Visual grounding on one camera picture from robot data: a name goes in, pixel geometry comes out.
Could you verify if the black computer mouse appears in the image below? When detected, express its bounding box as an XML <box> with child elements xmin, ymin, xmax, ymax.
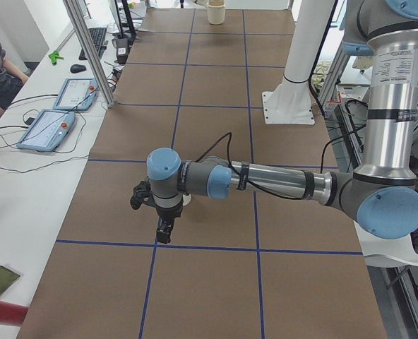
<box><xmin>70</xmin><ymin>64</ymin><xmax>87</xmax><ymax>74</ymax></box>

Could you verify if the red cylinder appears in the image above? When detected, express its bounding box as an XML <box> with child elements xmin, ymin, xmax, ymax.
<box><xmin>0</xmin><ymin>301</ymin><xmax>29</xmax><ymax>327</ymax></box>

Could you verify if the white plastic chair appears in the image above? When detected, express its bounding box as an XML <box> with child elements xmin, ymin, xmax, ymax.
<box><xmin>354</xmin><ymin>222</ymin><xmax>418</xmax><ymax>268</ymax></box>

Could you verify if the white plastic mug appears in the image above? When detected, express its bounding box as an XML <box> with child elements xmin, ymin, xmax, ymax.
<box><xmin>182</xmin><ymin>194</ymin><xmax>191</xmax><ymax>206</ymax></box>

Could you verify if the green plastic clamp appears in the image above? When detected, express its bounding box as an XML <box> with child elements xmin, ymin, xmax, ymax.
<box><xmin>48</xmin><ymin>50</ymin><xmax>64</xmax><ymax>66</ymax></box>

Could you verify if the aluminium frame post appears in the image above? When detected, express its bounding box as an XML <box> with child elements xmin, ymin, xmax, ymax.
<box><xmin>63</xmin><ymin>0</ymin><xmax>114</xmax><ymax>108</ymax></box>

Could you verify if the grey teach pendant tablet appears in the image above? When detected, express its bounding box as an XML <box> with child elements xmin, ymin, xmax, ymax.
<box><xmin>16</xmin><ymin>109</ymin><xmax>76</xmax><ymax>152</ymax></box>

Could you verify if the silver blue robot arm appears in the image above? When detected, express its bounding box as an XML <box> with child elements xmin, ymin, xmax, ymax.
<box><xmin>143</xmin><ymin>1</ymin><xmax>418</xmax><ymax>244</ymax></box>

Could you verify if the black keyboard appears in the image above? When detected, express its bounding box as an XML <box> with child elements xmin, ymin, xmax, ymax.
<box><xmin>88</xmin><ymin>27</ymin><xmax>108</xmax><ymax>59</ymax></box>

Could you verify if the black cable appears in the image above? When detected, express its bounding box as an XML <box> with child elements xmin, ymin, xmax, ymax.
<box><xmin>196</xmin><ymin>132</ymin><xmax>304</xmax><ymax>201</ymax></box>

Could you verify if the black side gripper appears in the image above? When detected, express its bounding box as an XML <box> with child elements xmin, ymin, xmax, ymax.
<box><xmin>155</xmin><ymin>203</ymin><xmax>183</xmax><ymax>244</ymax></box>

